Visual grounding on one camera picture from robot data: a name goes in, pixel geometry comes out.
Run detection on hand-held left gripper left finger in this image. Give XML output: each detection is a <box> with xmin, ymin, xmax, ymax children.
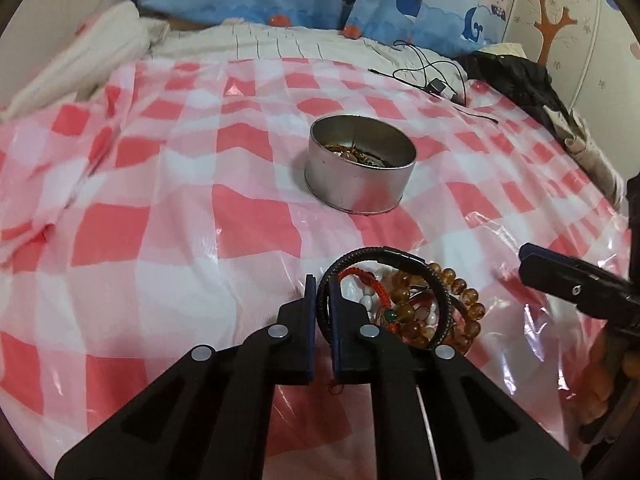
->
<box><xmin>54</xmin><ymin>274</ymin><xmax>318</xmax><ymax>480</ymax></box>

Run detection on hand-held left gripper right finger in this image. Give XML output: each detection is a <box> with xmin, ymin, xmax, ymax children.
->
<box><xmin>329</xmin><ymin>278</ymin><xmax>585</xmax><ymax>480</ymax></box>

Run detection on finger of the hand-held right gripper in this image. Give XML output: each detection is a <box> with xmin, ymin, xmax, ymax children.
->
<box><xmin>519</xmin><ymin>242</ymin><xmax>640</xmax><ymax>322</ymax></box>

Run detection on red cord bracelet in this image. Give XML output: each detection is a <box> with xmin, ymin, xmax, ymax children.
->
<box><xmin>327</xmin><ymin>267</ymin><xmax>401</xmax><ymax>392</ymax></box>

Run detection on pale crystal bead bracelet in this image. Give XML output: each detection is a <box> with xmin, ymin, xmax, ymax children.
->
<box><xmin>395</xmin><ymin>305</ymin><xmax>441</xmax><ymax>348</ymax></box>

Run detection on black braided leather bracelet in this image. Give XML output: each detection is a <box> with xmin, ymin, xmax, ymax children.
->
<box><xmin>318</xmin><ymin>246</ymin><xmax>456</xmax><ymax>352</ymax></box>

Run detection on amber bead bracelet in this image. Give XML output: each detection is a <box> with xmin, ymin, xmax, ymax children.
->
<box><xmin>385</xmin><ymin>262</ymin><xmax>486</xmax><ymax>353</ymax></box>

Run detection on round metal tin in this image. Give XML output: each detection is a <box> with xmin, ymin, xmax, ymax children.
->
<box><xmin>304</xmin><ymin>115</ymin><xmax>418</xmax><ymax>215</ymax></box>

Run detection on gold jewelry pieces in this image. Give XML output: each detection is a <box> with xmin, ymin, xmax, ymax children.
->
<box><xmin>322</xmin><ymin>142</ymin><xmax>388</xmax><ymax>167</ymax></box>

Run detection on person's right hand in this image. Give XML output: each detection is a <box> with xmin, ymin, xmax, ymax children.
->
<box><xmin>584</xmin><ymin>331</ymin><xmax>627</xmax><ymax>413</ymax></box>

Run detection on grey crumpled cloth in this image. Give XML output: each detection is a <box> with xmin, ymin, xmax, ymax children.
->
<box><xmin>545</xmin><ymin>105</ymin><xmax>628</xmax><ymax>211</ymax></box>

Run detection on red white checkered plastic cloth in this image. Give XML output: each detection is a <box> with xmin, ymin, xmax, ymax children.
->
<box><xmin>0</xmin><ymin>57</ymin><xmax>632</xmax><ymax>480</ymax></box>

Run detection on black jacket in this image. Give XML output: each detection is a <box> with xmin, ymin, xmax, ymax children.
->
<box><xmin>457</xmin><ymin>50</ymin><xmax>576</xmax><ymax>126</ymax></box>

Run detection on white striped bed sheet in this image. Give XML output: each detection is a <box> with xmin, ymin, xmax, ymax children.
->
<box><xmin>150</xmin><ymin>22</ymin><xmax>468</xmax><ymax>92</ymax></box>

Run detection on white crumpled blanket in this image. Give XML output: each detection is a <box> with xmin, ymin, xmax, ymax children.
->
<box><xmin>0</xmin><ymin>0</ymin><xmax>171</xmax><ymax>121</ymax></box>

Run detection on black charger cable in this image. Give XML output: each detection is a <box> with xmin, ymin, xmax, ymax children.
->
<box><xmin>367</xmin><ymin>40</ymin><xmax>501</xmax><ymax>126</ymax></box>

